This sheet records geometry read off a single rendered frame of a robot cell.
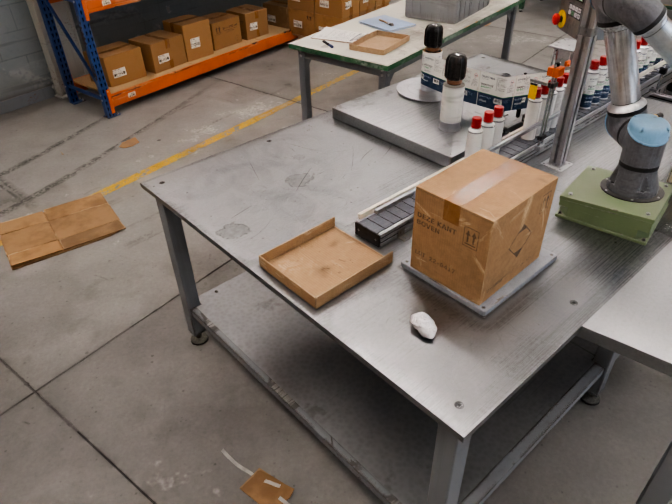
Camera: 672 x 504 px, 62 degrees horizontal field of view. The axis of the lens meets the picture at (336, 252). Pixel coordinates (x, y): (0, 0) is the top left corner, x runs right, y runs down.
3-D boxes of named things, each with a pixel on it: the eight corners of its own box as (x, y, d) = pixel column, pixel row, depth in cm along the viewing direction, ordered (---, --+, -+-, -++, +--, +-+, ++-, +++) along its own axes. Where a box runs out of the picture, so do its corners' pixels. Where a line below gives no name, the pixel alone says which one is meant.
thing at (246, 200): (480, 56, 321) (481, 52, 319) (781, 138, 230) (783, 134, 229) (141, 187, 210) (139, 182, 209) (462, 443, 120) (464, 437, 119)
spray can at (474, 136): (468, 166, 203) (475, 112, 191) (480, 171, 200) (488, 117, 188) (459, 171, 200) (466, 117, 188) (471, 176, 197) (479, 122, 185)
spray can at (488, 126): (479, 160, 207) (487, 107, 194) (491, 165, 204) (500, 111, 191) (471, 165, 204) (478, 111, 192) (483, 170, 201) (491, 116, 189)
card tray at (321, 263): (334, 226, 183) (334, 216, 181) (392, 262, 168) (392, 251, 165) (259, 266, 168) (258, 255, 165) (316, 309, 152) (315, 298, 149)
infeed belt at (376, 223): (609, 93, 265) (611, 85, 262) (626, 98, 260) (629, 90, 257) (357, 232, 178) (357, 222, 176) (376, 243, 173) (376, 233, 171)
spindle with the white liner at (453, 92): (447, 121, 235) (455, 48, 217) (465, 127, 229) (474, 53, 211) (433, 127, 230) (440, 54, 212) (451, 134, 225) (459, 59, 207)
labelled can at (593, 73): (581, 104, 245) (593, 57, 233) (592, 108, 242) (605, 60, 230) (575, 108, 243) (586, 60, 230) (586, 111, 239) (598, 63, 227)
